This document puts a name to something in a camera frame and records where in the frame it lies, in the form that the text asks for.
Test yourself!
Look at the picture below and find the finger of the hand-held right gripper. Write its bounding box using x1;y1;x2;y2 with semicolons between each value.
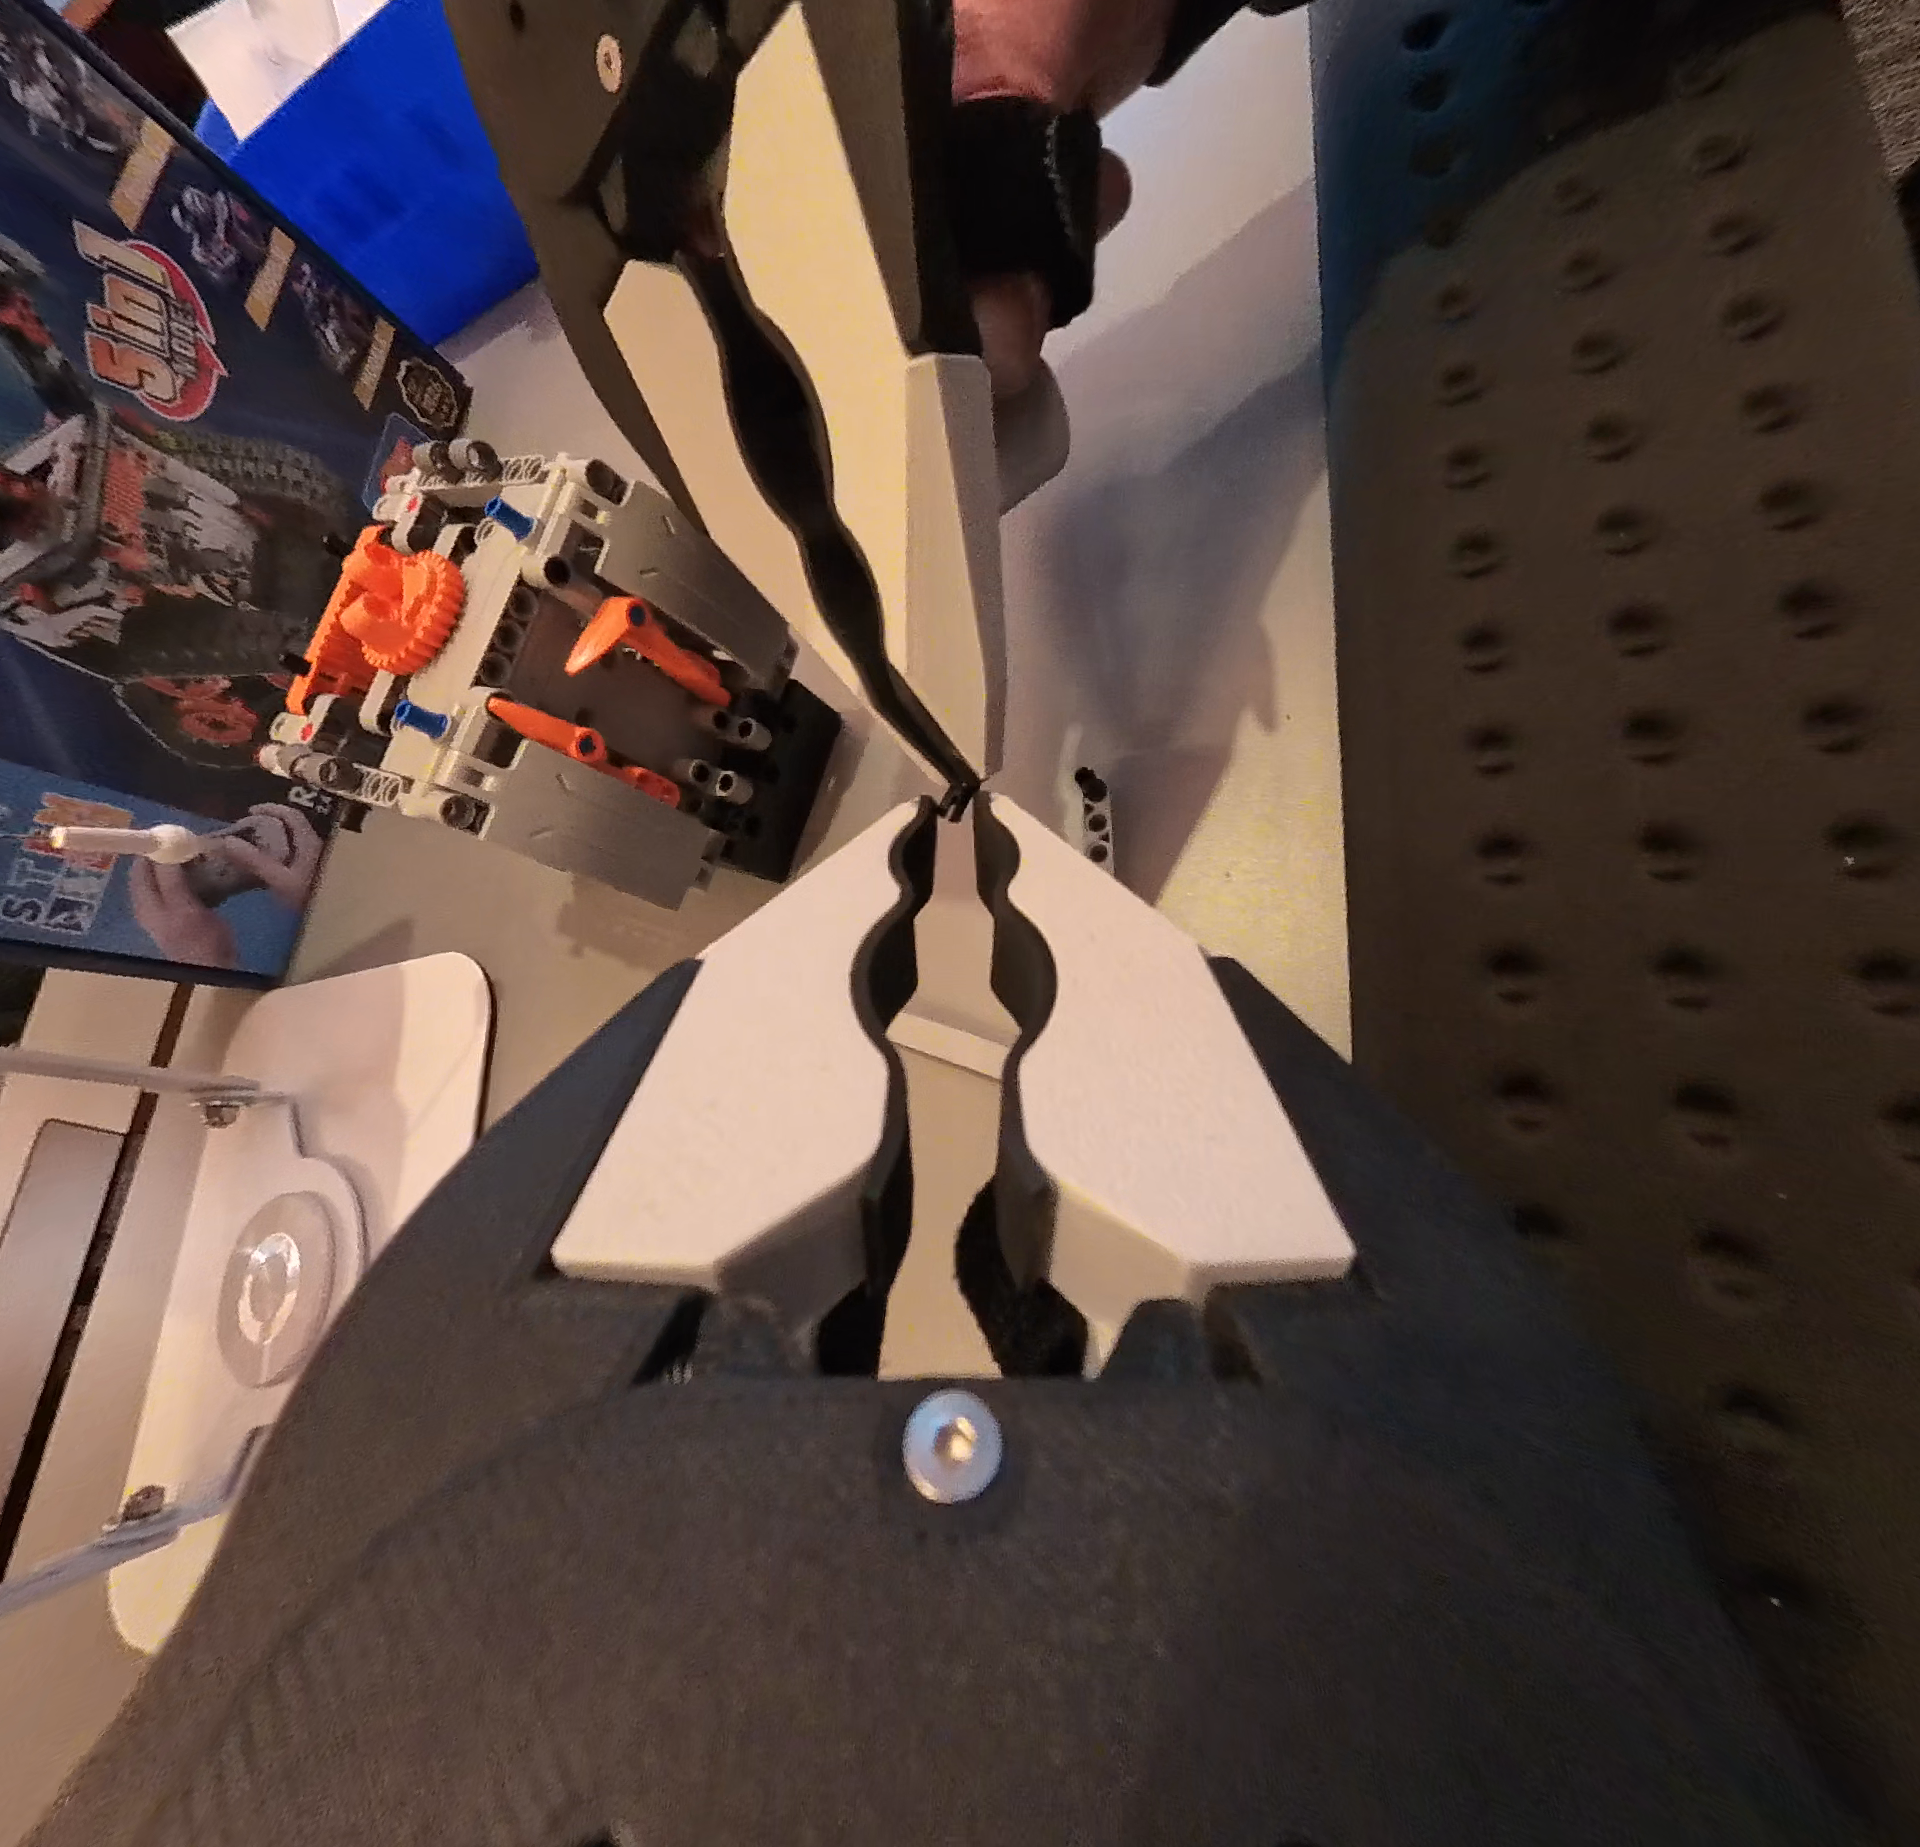
600;262;975;799
719;0;1005;790

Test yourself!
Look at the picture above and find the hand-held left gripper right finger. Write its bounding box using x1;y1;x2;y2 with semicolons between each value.
969;798;1359;1357

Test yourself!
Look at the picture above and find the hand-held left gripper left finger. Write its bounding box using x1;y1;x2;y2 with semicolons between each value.
549;801;943;1352

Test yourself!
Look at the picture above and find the grey orange toy block model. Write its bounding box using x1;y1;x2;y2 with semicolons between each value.
257;438;843;915

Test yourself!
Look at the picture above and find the person's right hand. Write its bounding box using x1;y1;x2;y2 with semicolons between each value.
947;0;1203;401

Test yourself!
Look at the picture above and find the blue plastic bin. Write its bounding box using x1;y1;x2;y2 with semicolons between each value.
195;0;542;350

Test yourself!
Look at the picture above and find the blue robot kit box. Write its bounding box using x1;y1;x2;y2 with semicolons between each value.
0;0;475;979

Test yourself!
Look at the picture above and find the dark perforated pad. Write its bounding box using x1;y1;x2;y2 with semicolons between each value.
1308;0;1920;1847

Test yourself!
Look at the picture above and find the metal page holder wire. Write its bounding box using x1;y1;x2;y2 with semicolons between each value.
48;823;206;873

